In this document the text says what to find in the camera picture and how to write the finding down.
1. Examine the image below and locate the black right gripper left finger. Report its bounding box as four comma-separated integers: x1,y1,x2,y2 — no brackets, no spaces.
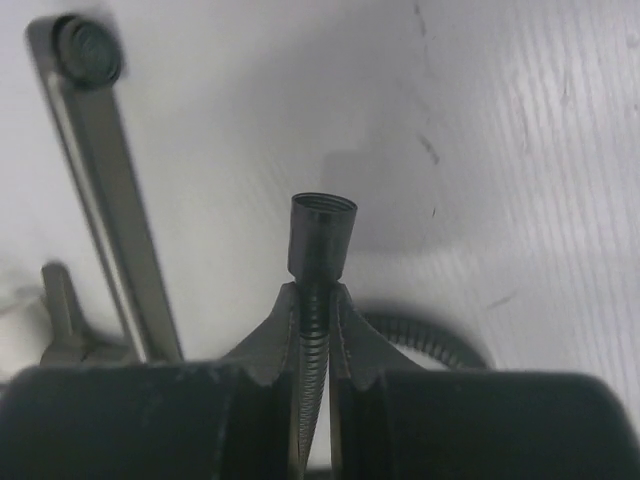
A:
1,283,300,479

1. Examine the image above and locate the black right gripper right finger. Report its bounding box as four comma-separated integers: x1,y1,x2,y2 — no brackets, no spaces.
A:
329,286,639,479

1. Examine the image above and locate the grey flexible metal hose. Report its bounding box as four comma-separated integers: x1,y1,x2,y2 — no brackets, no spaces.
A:
286,192,489,480

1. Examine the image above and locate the grey angle valve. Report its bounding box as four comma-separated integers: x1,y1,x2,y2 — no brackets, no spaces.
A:
40,261,133,366

